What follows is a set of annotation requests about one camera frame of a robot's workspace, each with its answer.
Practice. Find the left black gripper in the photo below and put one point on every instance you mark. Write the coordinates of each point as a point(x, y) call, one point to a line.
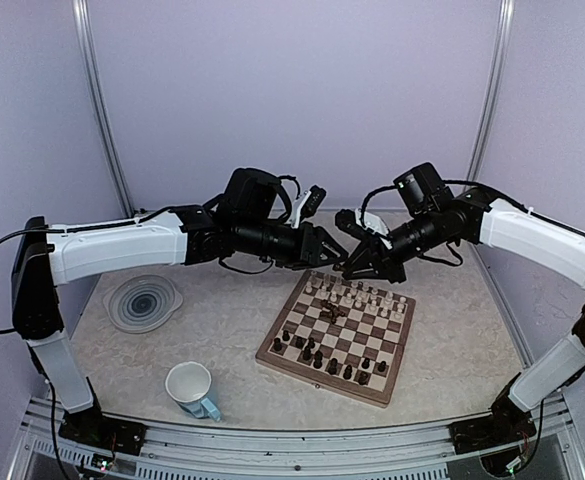
point(310, 247)

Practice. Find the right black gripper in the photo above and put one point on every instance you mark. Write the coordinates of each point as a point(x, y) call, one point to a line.
point(368, 254)

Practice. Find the dark king piece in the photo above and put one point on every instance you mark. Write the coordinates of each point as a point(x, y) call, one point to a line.
point(299, 342)

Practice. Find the dark bishop piece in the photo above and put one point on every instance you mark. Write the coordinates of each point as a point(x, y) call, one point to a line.
point(332, 366)

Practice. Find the dark queen piece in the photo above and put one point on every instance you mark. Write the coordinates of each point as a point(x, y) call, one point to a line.
point(347, 373)

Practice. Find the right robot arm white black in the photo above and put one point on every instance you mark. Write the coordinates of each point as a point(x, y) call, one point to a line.
point(501, 226)

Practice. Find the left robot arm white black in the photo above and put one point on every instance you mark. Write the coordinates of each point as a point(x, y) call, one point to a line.
point(50, 256)

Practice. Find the pile of dark pieces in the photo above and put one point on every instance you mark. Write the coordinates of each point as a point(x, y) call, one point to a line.
point(331, 312)

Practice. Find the wooden chess board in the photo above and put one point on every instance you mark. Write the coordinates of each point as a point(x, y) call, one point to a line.
point(368, 331)

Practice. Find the white queen piece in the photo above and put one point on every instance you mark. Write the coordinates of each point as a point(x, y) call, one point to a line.
point(364, 287)

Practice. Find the white king piece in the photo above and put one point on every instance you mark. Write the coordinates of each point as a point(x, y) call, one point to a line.
point(374, 295)

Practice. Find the white knight piece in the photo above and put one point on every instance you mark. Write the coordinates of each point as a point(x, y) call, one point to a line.
point(338, 286)

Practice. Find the white rook right piece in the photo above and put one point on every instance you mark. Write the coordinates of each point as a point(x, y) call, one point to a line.
point(402, 305)

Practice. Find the light blue mug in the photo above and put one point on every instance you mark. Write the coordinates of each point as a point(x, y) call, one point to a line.
point(190, 385)

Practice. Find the grey silicone round lid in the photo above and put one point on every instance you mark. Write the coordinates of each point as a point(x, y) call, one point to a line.
point(142, 304)

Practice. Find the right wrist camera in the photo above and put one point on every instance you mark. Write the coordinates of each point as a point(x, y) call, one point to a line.
point(363, 226)

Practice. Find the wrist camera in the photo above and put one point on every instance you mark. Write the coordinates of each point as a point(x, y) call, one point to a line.
point(363, 226)
point(306, 205)

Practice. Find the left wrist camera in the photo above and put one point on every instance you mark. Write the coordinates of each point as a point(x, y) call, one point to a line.
point(306, 205)

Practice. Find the front aluminium rail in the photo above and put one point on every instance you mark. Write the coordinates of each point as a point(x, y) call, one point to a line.
point(181, 451)

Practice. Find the right aluminium frame post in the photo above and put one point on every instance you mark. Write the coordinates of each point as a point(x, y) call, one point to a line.
point(493, 86)

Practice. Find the aluminium frame post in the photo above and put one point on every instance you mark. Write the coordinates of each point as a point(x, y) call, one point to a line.
point(493, 86)
point(86, 43)

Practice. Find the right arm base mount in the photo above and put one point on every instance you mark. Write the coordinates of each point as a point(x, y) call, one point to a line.
point(492, 430)

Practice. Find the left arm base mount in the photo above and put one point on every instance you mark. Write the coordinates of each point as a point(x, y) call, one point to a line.
point(93, 428)

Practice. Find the left aluminium frame post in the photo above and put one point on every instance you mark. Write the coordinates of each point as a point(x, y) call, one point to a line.
point(86, 43)

